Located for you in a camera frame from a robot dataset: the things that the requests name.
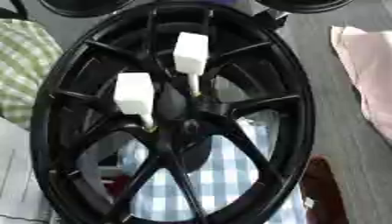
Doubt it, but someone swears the black spoked wheel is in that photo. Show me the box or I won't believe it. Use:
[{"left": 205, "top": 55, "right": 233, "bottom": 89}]
[{"left": 29, "top": 2, "right": 318, "bottom": 224}]

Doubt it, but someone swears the black round object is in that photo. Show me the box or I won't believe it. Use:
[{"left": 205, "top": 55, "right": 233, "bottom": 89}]
[
  {"left": 254, "top": 0, "right": 355, "bottom": 14},
  {"left": 38, "top": 0, "right": 137, "bottom": 18}
]

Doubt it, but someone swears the dark red object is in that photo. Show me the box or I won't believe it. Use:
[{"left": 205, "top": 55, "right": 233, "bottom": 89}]
[{"left": 298, "top": 155, "right": 351, "bottom": 224}]

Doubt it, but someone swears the white pin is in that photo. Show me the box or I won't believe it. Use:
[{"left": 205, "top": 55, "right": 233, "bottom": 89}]
[
  {"left": 111, "top": 72, "right": 158, "bottom": 131},
  {"left": 171, "top": 31, "right": 212, "bottom": 97}
]

